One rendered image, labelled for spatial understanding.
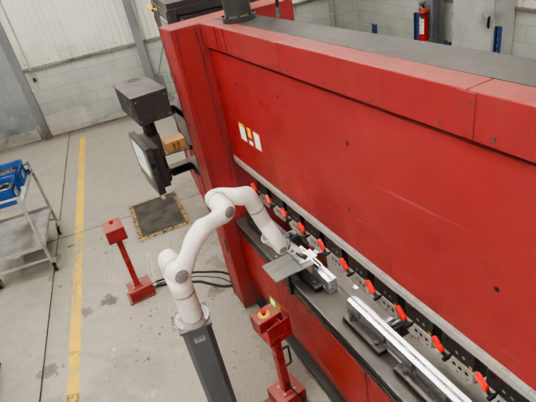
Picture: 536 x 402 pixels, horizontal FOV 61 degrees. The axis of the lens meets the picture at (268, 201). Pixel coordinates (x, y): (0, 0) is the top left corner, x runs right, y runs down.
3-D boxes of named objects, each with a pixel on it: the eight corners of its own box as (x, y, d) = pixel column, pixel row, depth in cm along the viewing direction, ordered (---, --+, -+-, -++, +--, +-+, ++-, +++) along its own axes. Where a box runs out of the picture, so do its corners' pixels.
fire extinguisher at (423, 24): (414, 40, 726) (414, 2, 698) (423, 37, 730) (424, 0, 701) (421, 41, 711) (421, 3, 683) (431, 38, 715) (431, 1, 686)
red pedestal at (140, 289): (126, 293, 434) (94, 222, 391) (151, 282, 442) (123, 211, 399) (131, 305, 418) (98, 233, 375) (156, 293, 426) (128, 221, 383)
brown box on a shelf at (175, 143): (160, 145, 473) (157, 135, 466) (185, 139, 478) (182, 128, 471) (164, 155, 448) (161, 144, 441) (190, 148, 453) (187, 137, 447)
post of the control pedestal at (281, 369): (280, 388, 304) (266, 331, 276) (287, 383, 306) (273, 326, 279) (285, 392, 300) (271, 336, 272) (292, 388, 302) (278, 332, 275)
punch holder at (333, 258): (326, 259, 244) (323, 234, 235) (340, 253, 246) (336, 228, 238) (343, 273, 232) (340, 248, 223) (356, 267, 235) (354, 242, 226)
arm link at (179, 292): (177, 304, 233) (163, 268, 220) (164, 285, 247) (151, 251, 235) (198, 293, 237) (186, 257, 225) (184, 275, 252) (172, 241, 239)
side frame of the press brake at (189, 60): (233, 293, 409) (158, 27, 291) (313, 254, 436) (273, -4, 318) (245, 309, 389) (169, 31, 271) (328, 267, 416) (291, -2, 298)
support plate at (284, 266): (262, 267, 277) (261, 266, 276) (298, 250, 285) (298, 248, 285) (275, 283, 262) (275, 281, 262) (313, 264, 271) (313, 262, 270)
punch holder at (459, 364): (440, 360, 180) (442, 331, 172) (456, 349, 183) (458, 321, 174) (471, 388, 168) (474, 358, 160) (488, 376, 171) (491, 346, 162)
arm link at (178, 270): (172, 275, 238) (184, 291, 225) (154, 266, 230) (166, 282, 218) (229, 198, 239) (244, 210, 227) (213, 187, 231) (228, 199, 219)
